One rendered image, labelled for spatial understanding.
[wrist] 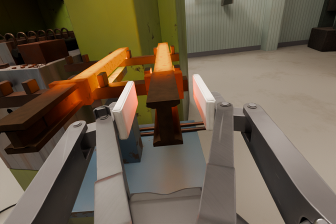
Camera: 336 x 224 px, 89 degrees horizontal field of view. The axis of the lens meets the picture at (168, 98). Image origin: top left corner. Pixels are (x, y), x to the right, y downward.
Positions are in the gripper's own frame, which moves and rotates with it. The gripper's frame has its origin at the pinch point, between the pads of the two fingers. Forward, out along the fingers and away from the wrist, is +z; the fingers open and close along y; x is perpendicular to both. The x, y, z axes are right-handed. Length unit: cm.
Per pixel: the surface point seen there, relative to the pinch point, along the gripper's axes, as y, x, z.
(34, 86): -21.4, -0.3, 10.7
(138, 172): -9.3, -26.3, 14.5
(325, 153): 110, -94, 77
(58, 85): -13.2, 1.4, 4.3
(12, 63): -53, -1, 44
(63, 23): -57, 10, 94
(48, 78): -38, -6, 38
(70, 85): -11.6, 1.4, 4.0
